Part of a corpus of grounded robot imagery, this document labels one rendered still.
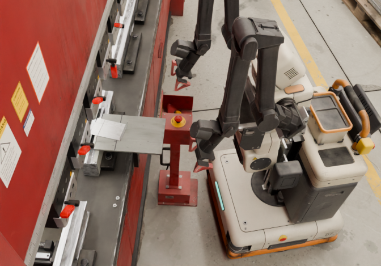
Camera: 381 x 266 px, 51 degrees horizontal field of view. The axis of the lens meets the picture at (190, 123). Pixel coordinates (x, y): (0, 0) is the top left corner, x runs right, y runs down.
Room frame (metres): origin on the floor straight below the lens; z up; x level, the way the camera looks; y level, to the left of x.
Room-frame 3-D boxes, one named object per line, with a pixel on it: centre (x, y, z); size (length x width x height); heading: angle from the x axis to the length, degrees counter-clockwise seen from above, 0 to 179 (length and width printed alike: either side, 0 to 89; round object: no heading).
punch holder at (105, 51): (1.13, 0.38, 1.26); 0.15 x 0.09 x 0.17; 0
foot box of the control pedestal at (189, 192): (1.26, 0.04, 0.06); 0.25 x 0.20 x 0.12; 92
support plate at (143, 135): (0.96, 0.23, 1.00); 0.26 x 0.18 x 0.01; 90
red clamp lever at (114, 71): (1.11, 0.32, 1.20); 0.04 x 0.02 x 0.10; 90
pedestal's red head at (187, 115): (1.26, 0.07, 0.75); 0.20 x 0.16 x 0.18; 2
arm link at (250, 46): (0.88, -0.13, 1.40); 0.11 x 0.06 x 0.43; 15
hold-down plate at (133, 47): (1.56, 0.33, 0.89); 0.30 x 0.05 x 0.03; 0
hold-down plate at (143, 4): (1.96, 0.33, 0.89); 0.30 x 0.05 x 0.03; 0
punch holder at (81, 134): (0.73, 0.38, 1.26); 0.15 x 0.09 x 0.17; 0
